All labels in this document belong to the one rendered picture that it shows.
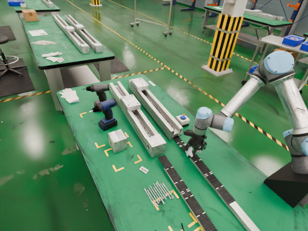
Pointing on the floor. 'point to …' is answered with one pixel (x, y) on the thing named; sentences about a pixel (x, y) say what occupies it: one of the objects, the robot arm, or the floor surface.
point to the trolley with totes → (292, 41)
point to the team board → (154, 22)
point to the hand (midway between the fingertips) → (190, 152)
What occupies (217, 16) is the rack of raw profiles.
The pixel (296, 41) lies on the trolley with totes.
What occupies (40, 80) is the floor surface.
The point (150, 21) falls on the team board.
